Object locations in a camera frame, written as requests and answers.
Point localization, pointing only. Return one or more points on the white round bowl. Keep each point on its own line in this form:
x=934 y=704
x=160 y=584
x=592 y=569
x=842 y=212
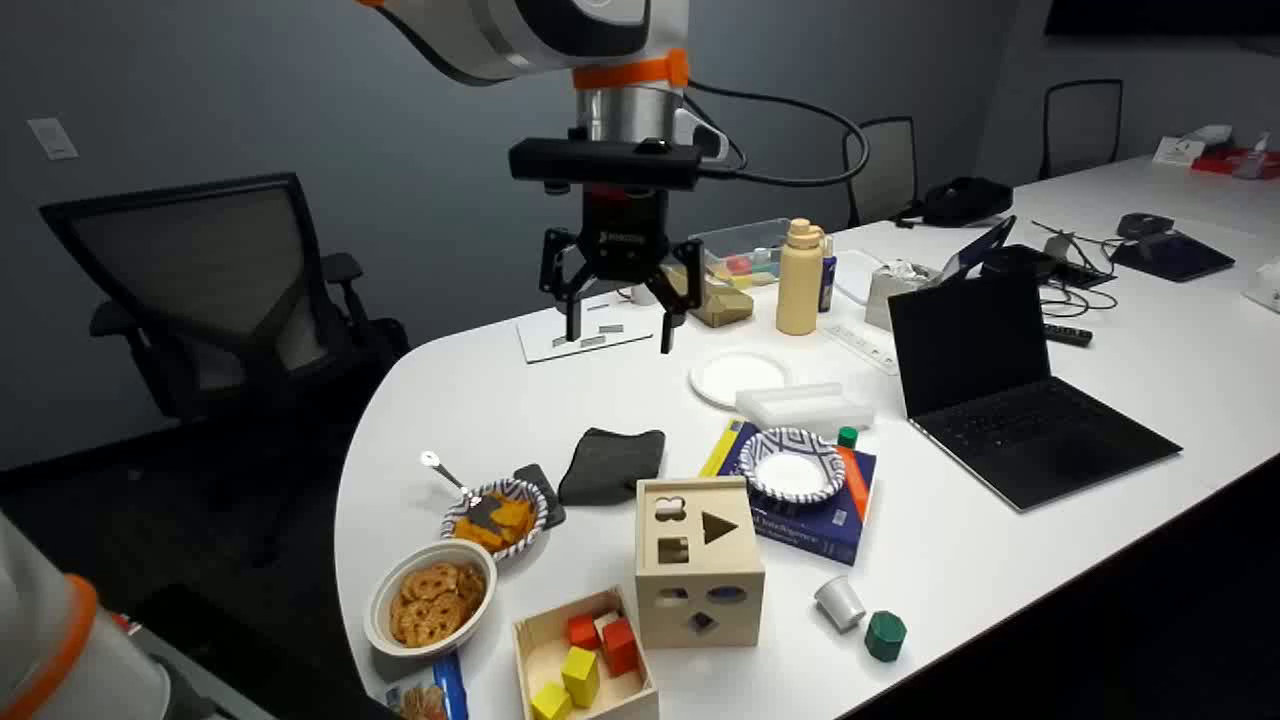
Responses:
x=387 y=625

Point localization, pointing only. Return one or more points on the black wall screen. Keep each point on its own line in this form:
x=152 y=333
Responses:
x=1160 y=17

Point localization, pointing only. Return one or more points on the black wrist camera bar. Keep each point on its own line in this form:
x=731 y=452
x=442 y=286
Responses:
x=606 y=163

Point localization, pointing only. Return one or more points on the silver spoon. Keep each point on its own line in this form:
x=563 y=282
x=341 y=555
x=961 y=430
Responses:
x=442 y=471

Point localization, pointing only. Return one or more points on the yellow pencil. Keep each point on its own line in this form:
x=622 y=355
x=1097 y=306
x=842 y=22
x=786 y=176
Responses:
x=721 y=450

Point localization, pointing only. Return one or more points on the green cylinder block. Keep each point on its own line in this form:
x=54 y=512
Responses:
x=886 y=637

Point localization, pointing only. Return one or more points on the black bag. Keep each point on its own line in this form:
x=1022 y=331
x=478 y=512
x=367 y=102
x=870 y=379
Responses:
x=965 y=200

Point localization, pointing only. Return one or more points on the wooden shape sorter box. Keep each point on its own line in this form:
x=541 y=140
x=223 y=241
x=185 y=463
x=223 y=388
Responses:
x=697 y=573

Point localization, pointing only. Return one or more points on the grey back conference chair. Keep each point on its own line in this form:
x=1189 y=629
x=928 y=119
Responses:
x=1083 y=127
x=882 y=165

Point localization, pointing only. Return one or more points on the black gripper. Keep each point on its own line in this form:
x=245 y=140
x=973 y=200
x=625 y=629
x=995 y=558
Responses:
x=622 y=232

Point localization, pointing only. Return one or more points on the red flat item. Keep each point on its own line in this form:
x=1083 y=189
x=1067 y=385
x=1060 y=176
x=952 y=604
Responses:
x=1234 y=163

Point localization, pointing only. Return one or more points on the pretzel pile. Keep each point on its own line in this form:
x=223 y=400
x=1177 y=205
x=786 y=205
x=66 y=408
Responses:
x=433 y=601

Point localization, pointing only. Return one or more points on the small black object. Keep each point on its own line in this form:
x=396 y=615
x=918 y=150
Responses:
x=541 y=482

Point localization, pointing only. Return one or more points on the blue book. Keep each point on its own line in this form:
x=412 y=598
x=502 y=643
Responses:
x=818 y=526

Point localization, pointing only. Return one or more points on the white paper card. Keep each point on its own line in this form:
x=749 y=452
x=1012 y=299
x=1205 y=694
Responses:
x=606 y=333

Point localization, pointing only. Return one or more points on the small yellow wooden block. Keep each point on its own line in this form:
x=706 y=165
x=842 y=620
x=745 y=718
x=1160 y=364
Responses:
x=550 y=700

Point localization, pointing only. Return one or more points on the black mesh office chair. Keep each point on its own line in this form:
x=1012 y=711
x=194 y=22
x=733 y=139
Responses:
x=185 y=282

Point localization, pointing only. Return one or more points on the large yellow wooden block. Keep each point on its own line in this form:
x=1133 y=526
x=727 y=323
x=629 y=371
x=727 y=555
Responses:
x=580 y=676

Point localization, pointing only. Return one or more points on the black open laptop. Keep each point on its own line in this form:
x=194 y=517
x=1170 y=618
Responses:
x=981 y=361

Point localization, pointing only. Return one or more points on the black computer mouse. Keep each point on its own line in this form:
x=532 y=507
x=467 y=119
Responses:
x=1145 y=225

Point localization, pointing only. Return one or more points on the orange food pieces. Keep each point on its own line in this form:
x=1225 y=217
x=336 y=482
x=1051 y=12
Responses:
x=498 y=523

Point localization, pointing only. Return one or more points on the white wall outlet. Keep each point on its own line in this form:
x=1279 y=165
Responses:
x=54 y=139

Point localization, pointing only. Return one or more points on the white folded card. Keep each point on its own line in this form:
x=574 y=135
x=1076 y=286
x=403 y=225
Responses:
x=1177 y=150

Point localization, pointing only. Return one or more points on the dark grey folded cloth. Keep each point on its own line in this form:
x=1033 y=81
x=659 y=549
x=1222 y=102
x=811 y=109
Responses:
x=610 y=466

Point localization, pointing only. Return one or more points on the dark tablet on stand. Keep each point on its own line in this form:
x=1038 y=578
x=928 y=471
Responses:
x=981 y=246

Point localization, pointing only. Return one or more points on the black flat pad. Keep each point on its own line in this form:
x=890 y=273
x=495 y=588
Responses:
x=1177 y=257

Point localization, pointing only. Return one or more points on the small dark bottle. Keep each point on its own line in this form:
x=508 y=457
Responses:
x=828 y=282

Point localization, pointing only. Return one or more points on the brown rectangular block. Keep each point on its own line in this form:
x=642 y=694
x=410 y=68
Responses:
x=727 y=306

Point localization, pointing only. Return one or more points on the black remote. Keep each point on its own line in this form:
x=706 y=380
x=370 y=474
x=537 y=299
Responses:
x=1067 y=333

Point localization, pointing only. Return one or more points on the clear plastic container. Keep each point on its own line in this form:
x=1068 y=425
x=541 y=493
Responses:
x=742 y=241

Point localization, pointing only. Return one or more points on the white round plate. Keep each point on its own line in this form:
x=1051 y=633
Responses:
x=736 y=379

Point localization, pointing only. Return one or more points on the blue snack packet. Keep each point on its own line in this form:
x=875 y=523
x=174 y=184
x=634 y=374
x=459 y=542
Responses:
x=430 y=690

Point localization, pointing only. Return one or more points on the tan plastic bottle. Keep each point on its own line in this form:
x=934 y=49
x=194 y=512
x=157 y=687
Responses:
x=801 y=286

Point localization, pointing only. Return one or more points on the patterned bowl with food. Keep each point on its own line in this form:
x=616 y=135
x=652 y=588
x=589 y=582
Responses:
x=528 y=499

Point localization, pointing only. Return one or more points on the red wooden block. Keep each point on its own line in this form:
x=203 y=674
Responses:
x=580 y=629
x=622 y=651

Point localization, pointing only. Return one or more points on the small white box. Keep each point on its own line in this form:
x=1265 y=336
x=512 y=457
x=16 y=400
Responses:
x=890 y=299

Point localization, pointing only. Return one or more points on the blue white patterned bowl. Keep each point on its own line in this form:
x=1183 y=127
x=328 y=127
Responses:
x=795 y=471

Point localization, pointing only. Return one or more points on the white cylinder block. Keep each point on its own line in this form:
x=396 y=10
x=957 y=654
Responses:
x=837 y=601

